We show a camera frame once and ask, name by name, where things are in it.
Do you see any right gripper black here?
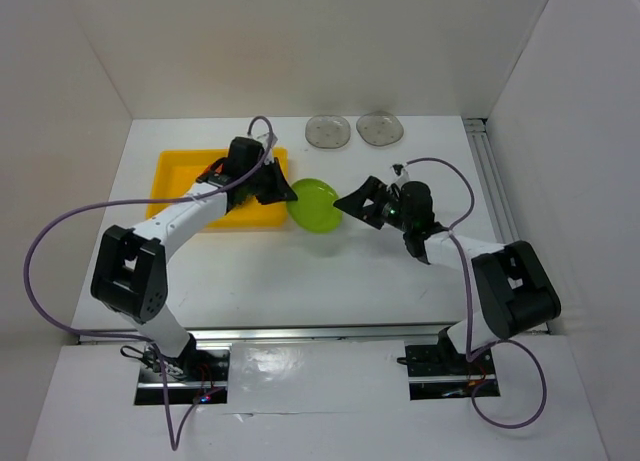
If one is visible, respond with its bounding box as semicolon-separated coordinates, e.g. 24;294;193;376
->
335;176;413;232

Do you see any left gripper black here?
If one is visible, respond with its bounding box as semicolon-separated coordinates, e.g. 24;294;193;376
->
242;156;294;204

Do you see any green plate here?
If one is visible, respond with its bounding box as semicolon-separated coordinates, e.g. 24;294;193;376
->
286;178;342;234

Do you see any clear glass plate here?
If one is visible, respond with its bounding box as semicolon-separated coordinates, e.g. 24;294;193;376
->
305;115;351;150
356;111;404;147

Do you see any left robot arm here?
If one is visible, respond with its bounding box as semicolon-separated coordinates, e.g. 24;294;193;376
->
90;135;297;380

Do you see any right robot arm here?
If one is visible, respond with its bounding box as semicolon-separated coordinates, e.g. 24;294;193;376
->
334;177;561;373

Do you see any yellow plastic bin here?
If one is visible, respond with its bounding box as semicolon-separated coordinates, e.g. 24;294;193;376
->
150;148;288;231

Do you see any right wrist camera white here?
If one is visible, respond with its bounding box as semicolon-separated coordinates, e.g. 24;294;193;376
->
391;163;410;189

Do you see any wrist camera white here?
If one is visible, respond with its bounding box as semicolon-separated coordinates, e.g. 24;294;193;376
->
256;133;278;152
391;163;410;189

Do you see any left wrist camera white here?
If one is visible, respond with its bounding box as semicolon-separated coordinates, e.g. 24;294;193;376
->
256;133;278;152

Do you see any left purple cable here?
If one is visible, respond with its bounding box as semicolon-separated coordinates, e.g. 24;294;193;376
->
23;115;278;451

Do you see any aluminium rail right side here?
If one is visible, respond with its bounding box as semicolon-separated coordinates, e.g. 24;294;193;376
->
462;116;550;335

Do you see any aluminium rail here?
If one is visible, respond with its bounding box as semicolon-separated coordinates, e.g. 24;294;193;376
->
77;320;454;346
462;116;550;335

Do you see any aluminium rail front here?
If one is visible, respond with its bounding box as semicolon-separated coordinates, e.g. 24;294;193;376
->
77;320;454;346

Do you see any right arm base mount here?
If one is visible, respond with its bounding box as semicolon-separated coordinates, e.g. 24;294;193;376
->
396;344;500;401

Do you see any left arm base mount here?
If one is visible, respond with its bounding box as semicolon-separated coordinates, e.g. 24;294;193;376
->
120;345;230;406

